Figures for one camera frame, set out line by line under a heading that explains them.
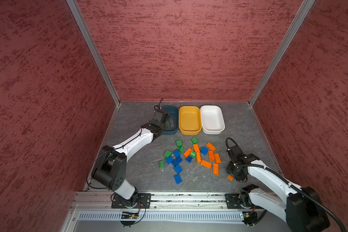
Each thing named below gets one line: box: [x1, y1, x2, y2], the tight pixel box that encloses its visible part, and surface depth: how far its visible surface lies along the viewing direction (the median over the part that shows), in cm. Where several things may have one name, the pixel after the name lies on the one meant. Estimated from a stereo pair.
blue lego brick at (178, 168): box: [174, 164, 183, 174], surface depth 87 cm
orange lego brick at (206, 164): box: [200, 159, 212, 169], surface depth 89 cm
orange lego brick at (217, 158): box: [213, 153, 222, 164], surface depth 91 cm
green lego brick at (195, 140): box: [191, 136, 199, 145], surface depth 98 cm
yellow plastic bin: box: [178, 105, 203, 136], surface depth 111 cm
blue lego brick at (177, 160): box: [171, 156, 183, 167], surface depth 89 cm
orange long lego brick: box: [196, 151, 202, 164], surface depth 89 cm
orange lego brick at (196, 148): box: [192, 143, 201, 153], surface depth 94 cm
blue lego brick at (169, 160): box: [165, 156, 174, 165], surface depth 89 cm
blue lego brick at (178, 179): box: [174, 174, 183, 185], surface depth 82 cm
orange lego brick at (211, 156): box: [207, 150, 216, 162], surface depth 91 cm
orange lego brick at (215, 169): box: [212, 163, 219, 176], surface depth 87 cm
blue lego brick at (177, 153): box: [173, 149, 181, 159], surface depth 92 cm
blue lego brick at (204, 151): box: [200, 146, 208, 156], surface depth 93 cm
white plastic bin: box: [200, 104, 226, 135], surface depth 111 cm
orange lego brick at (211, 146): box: [205, 142, 217, 152], surface depth 96 cm
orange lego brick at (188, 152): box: [183, 147, 193, 158], surface depth 94 cm
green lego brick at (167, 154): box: [163, 149, 172, 159], surface depth 91 cm
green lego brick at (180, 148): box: [177, 145, 185, 154], surface depth 94 cm
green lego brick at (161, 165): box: [158, 160, 165, 170], surface depth 87 cm
